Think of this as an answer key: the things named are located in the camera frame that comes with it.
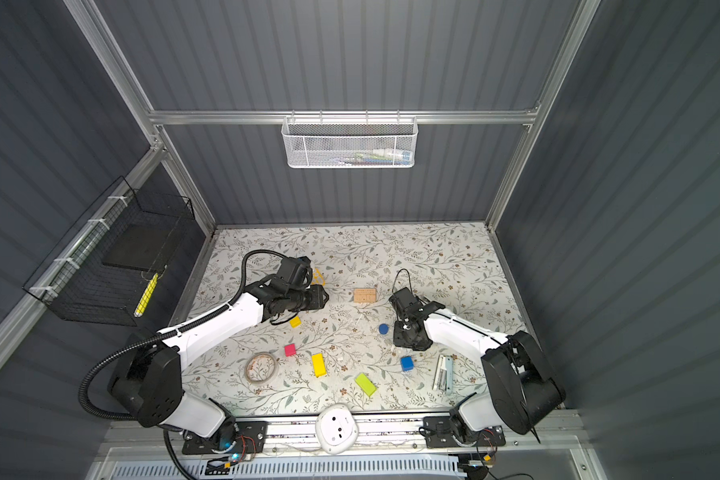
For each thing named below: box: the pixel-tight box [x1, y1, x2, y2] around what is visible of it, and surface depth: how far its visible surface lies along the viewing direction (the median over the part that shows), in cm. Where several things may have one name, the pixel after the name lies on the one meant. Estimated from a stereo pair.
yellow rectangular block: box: [311, 353, 327, 378], surface depth 86 cm
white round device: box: [315, 404, 359, 454], surface depth 74 cm
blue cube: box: [400, 356, 415, 372], surface depth 86 cm
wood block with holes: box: [354, 288, 376, 303], surface depth 101 cm
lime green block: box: [355, 373, 377, 397], surface depth 83 cm
